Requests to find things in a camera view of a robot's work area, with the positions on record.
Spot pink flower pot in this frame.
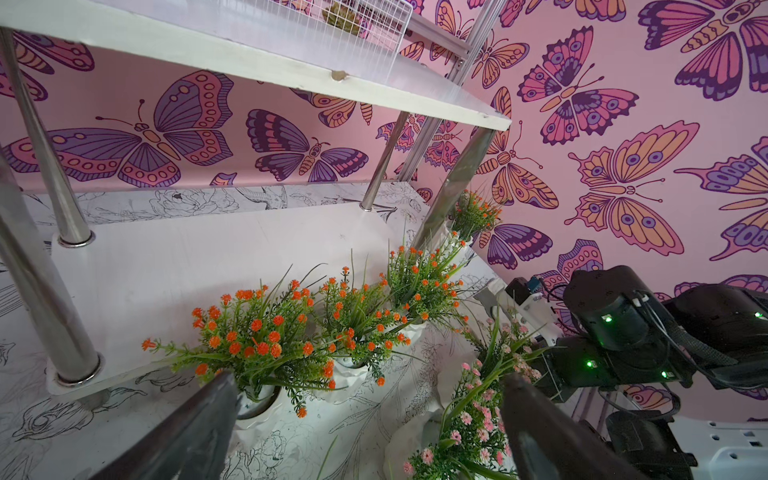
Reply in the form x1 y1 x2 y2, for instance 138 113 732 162
462 314 545 384
397 360 518 479

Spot orange flower pot far right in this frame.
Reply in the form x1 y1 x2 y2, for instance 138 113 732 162
449 190 501 243

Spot orange flower pot left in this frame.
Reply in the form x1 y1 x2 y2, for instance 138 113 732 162
141 278 337 418

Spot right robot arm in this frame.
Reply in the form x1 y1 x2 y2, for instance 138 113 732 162
502 266 767 479

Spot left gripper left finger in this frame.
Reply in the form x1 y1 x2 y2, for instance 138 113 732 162
93 371 240 479

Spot orange flower pot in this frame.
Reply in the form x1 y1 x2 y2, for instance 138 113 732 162
449 190 501 243
317 266 411 386
383 232 469 344
141 278 337 418

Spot orange flower pot middle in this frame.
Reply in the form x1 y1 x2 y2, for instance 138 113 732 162
317 266 411 386

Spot white wire basket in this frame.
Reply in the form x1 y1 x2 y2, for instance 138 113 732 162
107 0 415 82

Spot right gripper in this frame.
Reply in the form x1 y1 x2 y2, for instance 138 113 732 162
529 337 618 402

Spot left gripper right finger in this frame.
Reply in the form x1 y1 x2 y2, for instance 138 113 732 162
501 374 645 480

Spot white two-tier rack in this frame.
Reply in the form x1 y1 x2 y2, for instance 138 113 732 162
1 1 503 401

